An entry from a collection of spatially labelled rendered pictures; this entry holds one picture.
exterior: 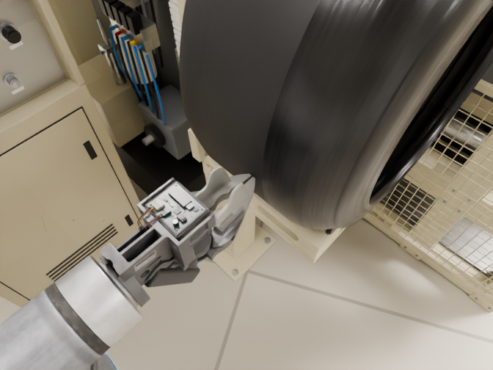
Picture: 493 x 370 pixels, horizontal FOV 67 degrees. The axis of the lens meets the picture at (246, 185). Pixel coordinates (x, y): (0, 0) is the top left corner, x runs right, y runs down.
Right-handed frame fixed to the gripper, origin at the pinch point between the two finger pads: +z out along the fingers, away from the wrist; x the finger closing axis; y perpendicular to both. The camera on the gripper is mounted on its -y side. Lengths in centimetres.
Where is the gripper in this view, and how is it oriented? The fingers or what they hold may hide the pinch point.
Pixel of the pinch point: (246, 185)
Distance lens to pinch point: 50.7
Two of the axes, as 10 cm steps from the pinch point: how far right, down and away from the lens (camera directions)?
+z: 6.9, -5.9, 4.1
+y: 0.1, -5.6, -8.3
